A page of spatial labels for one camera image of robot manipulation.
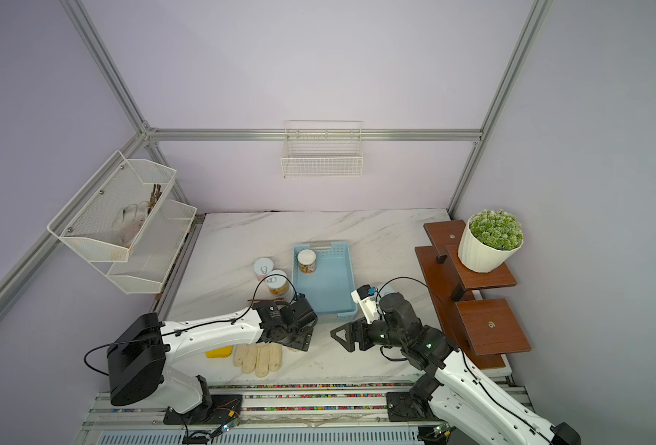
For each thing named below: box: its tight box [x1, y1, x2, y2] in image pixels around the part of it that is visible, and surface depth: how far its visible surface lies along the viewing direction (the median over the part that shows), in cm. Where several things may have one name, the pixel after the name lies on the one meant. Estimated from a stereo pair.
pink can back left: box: [252, 256, 275, 282], surface depth 100 cm
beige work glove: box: [233, 342, 283, 379], surface depth 83 cm
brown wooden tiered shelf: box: [414, 219, 532, 370], surface depth 76 cm
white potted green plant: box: [457, 209, 524, 274], surface depth 69 cm
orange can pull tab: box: [265, 269, 290, 299], surface depth 95 cm
